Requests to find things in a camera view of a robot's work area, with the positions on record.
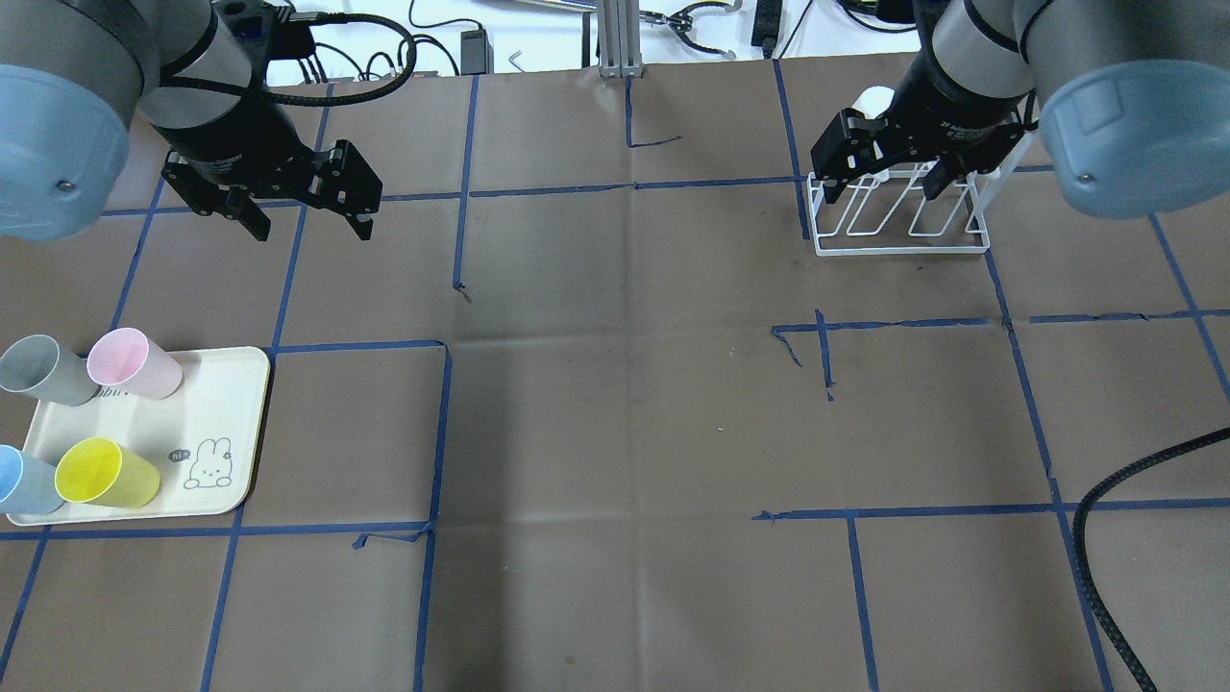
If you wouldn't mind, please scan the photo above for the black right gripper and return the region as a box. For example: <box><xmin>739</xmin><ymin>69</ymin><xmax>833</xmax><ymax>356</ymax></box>
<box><xmin>811</xmin><ymin>98</ymin><xmax>1026</xmax><ymax>205</ymax></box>

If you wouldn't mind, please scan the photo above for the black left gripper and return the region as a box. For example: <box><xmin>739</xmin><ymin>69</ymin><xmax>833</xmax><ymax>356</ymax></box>
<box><xmin>159</xmin><ymin>96</ymin><xmax>383</xmax><ymax>241</ymax></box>

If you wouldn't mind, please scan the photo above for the white plastic cup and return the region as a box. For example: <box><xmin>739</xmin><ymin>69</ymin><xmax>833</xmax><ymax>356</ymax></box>
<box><xmin>851</xmin><ymin>85</ymin><xmax>895</xmax><ymax>120</ymax></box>

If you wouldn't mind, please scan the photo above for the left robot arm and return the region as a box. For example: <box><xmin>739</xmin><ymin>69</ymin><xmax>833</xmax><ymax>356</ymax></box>
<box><xmin>1</xmin><ymin>1</ymin><xmax>416</xmax><ymax>241</ymax></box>

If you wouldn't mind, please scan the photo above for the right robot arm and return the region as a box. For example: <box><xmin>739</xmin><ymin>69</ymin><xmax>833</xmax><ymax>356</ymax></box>
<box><xmin>811</xmin><ymin>1</ymin><xmax>1229</xmax><ymax>219</ymax></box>

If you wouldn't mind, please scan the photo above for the pink plastic cup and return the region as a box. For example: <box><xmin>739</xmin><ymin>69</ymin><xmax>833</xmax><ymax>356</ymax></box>
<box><xmin>86</xmin><ymin>328</ymin><xmax>185</xmax><ymax>399</ymax></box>

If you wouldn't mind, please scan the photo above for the grey plastic cup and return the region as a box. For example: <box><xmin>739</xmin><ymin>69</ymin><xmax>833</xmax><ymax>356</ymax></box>
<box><xmin>1</xmin><ymin>334</ymin><xmax>101</xmax><ymax>407</ymax></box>

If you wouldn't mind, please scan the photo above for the yellow plastic cup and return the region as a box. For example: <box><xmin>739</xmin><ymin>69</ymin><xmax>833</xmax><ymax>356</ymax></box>
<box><xmin>54</xmin><ymin>438</ymin><xmax>161</xmax><ymax>508</ymax></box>

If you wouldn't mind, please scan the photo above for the black power strip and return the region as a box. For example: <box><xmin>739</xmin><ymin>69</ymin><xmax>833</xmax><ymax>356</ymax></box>
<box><xmin>750</xmin><ymin>0</ymin><xmax>784</xmax><ymax>59</ymax></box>

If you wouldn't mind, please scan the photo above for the black power adapter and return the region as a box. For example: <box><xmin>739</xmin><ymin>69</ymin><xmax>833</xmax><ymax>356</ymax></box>
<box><xmin>458</xmin><ymin>28</ymin><xmax>494</xmax><ymax>76</ymax></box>

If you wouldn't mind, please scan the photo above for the cream bunny tray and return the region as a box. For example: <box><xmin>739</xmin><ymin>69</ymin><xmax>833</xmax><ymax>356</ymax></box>
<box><xmin>6</xmin><ymin>345</ymin><xmax>271</xmax><ymax>527</ymax></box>

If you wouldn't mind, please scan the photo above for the white wire cup rack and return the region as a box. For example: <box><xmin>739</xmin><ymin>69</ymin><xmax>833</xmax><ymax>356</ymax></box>
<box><xmin>804</xmin><ymin>133</ymin><xmax>1034</xmax><ymax>258</ymax></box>

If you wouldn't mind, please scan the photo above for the aluminium frame post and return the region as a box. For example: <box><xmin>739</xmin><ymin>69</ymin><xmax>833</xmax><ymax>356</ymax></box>
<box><xmin>597</xmin><ymin>0</ymin><xmax>643</xmax><ymax>77</ymax></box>

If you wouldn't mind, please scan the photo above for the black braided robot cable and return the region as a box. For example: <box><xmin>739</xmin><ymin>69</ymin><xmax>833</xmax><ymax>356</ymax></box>
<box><xmin>1071</xmin><ymin>428</ymin><xmax>1230</xmax><ymax>692</ymax></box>

